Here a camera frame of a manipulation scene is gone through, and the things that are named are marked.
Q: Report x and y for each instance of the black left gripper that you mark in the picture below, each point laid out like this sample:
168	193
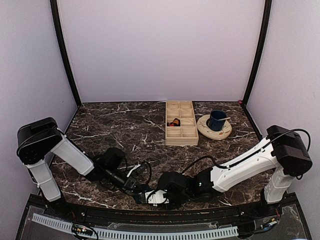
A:
130	185

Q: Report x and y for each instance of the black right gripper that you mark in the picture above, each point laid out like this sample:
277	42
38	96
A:
172	207

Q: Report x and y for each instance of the dark green sock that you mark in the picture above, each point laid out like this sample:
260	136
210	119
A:
140	198

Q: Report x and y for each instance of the black red yellow argyle sock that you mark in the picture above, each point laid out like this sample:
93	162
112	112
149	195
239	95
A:
174	123

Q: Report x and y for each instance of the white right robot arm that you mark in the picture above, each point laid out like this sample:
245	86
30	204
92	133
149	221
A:
282	150

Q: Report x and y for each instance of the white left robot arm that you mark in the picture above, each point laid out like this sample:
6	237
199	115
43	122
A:
41	138

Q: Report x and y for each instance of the wooden compartment tray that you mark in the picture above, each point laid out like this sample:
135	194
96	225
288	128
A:
187	133

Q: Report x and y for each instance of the beige ceramic plate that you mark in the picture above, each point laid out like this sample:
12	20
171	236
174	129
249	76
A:
207	132

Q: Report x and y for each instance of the blue enamel mug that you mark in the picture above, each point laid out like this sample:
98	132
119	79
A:
216	120

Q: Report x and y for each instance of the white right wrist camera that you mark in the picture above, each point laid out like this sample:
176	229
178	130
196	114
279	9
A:
156	197

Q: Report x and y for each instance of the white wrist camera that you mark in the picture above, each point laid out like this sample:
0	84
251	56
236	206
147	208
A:
132	170
156	197

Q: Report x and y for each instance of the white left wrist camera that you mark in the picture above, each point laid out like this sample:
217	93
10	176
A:
132	170

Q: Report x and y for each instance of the white slotted cable duct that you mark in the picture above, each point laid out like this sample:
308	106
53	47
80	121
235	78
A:
100	233

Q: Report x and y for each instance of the black left frame post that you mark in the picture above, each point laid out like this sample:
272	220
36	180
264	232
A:
63	51

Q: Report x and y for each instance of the black frame post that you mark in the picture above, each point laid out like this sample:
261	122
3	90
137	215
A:
258	52
63	51

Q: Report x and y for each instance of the black front table rail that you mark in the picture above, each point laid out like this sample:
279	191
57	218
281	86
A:
236	214

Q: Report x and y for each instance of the black right frame post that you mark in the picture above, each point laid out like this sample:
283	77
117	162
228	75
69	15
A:
258	52

